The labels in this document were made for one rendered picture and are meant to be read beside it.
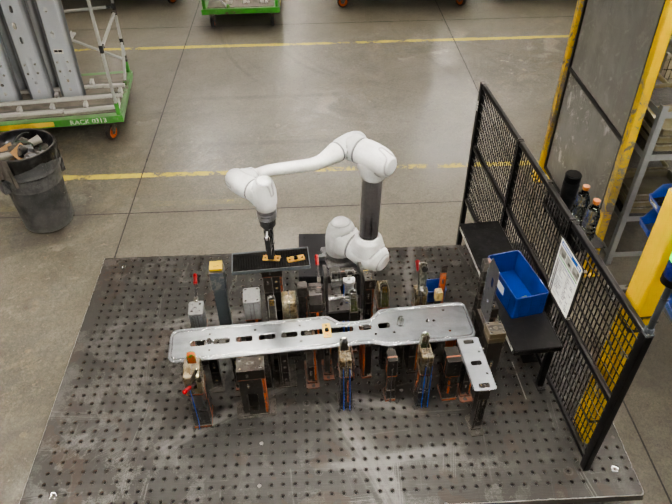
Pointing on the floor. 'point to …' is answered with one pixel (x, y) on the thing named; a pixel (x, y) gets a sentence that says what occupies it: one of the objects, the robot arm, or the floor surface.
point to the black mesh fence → (548, 277)
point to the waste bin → (35, 179)
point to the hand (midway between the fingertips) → (270, 251)
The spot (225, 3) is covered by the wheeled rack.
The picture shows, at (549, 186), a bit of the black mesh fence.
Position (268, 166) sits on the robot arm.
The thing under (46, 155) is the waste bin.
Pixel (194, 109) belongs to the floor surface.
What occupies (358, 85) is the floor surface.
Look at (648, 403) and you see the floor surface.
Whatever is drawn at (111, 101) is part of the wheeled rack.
